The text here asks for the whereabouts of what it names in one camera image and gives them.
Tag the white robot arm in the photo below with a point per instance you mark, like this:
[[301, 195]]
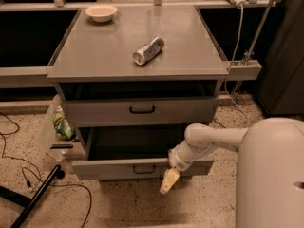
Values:
[[270, 168]]

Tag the green snack bag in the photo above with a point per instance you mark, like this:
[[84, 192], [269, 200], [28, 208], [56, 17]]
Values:
[[63, 130]]

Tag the silver drink can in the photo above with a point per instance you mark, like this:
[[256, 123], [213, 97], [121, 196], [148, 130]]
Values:
[[148, 51]]

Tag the black metal stand leg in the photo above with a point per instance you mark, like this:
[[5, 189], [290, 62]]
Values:
[[29, 203]]

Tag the grey drawer cabinet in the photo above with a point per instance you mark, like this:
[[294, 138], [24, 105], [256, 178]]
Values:
[[96, 61]]

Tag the clear plastic bin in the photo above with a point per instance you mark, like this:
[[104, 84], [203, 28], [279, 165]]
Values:
[[58, 150]]

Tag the grey top drawer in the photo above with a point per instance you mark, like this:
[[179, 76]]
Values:
[[89, 113]]

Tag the grey drawer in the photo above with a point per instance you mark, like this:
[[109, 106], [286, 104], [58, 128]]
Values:
[[89, 113], [126, 152]]

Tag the white bowl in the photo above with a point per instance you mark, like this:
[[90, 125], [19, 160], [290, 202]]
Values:
[[101, 13]]

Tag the dark grey side cabinet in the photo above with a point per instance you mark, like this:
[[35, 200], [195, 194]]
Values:
[[280, 88]]

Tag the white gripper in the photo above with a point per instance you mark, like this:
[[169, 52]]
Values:
[[178, 161]]

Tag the grey metal counter rail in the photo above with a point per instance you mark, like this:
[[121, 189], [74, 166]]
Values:
[[33, 77]]

